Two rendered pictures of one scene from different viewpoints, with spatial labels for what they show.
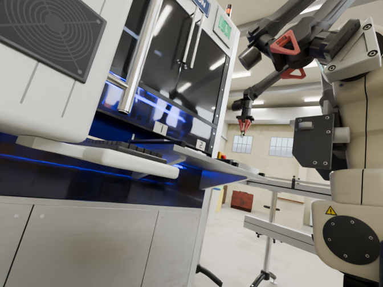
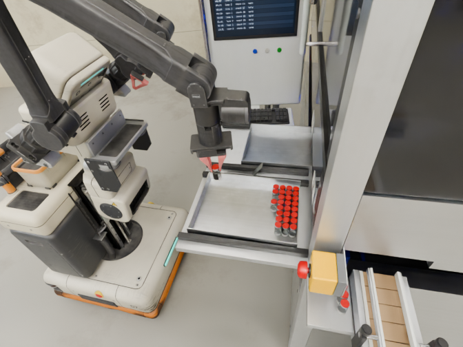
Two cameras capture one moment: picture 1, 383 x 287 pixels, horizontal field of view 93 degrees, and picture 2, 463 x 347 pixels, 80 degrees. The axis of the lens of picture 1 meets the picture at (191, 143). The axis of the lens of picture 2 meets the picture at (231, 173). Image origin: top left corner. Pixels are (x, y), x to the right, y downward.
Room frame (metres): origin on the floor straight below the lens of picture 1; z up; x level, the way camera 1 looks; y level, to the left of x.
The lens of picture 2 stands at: (1.55, -0.55, 1.62)
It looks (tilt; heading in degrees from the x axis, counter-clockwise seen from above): 43 degrees down; 148
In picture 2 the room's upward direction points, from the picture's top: 6 degrees counter-clockwise
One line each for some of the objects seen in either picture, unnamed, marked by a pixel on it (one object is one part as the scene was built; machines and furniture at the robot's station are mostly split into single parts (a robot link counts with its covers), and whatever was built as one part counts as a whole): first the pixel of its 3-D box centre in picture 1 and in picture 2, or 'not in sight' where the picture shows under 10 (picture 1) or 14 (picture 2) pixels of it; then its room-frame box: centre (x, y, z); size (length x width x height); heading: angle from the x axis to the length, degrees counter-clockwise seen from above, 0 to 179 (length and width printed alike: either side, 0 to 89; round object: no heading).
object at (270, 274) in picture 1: (264, 279); not in sight; (1.74, -0.87, 0.07); 0.50 x 0.08 x 0.14; 132
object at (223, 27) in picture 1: (224, 28); not in sight; (1.20, -0.06, 1.96); 0.21 x 0.01 x 0.21; 132
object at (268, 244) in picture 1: (269, 233); not in sight; (1.74, -0.87, 0.46); 0.09 x 0.09 x 0.77; 42
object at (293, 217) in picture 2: not in sight; (294, 211); (1.18, -0.10, 0.90); 0.18 x 0.02 x 0.05; 131
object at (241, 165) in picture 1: (221, 165); (247, 206); (1.07, -0.20, 0.90); 0.34 x 0.26 x 0.04; 41
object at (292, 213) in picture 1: (291, 211); not in sight; (6.76, -4.07, 0.40); 2.36 x 0.76 x 0.81; 145
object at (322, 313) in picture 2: not in sight; (335, 303); (1.44, -0.22, 0.87); 0.14 x 0.13 x 0.02; 42
